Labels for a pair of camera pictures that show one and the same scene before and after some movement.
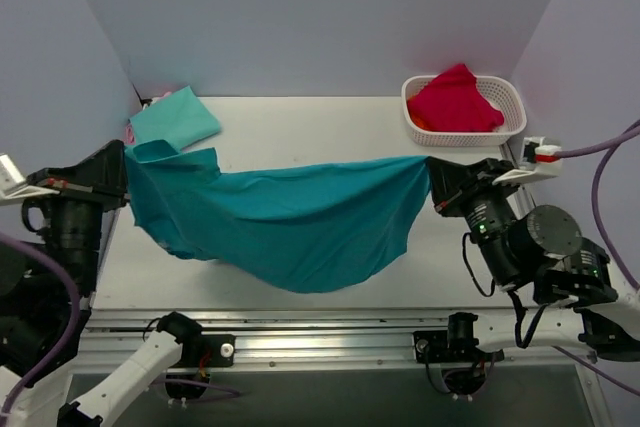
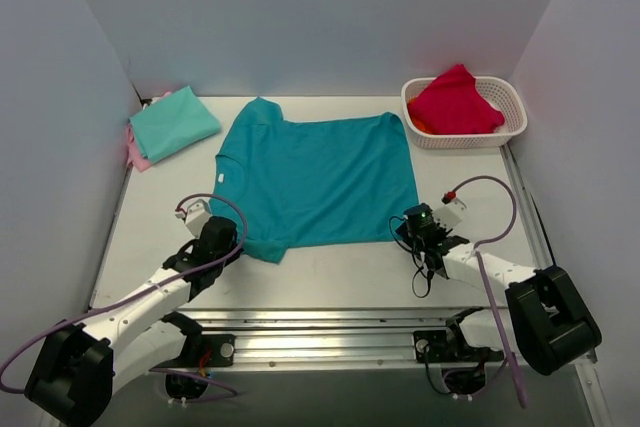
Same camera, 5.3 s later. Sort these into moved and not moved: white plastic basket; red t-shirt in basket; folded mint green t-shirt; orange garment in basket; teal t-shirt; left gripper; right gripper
Moved: right gripper; teal t-shirt; left gripper
Not moved: folded mint green t-shirt; orange garment in basket; red t-shirt in basket; white plastic basket
